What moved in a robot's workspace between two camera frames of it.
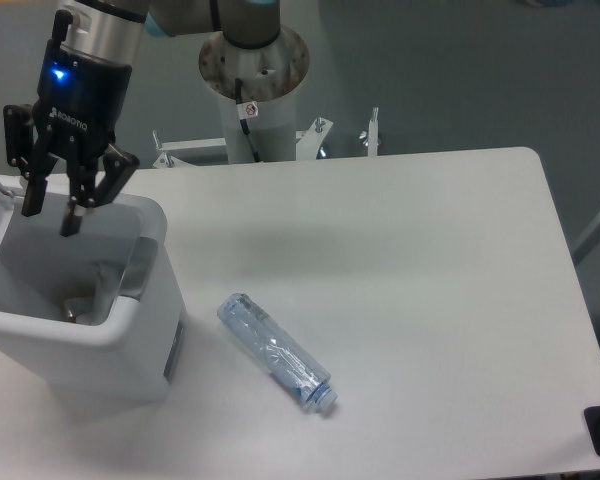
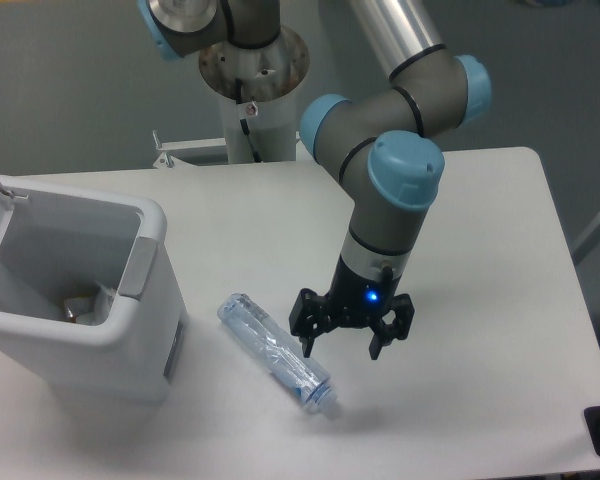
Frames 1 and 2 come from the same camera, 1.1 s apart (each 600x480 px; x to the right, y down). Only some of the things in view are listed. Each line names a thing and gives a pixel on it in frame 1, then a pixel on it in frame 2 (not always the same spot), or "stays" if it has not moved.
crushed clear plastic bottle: [278, 351] stays
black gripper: [79, 104] -> [357, 298]
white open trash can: [94, 317] stays
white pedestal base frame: [307, 141] stays
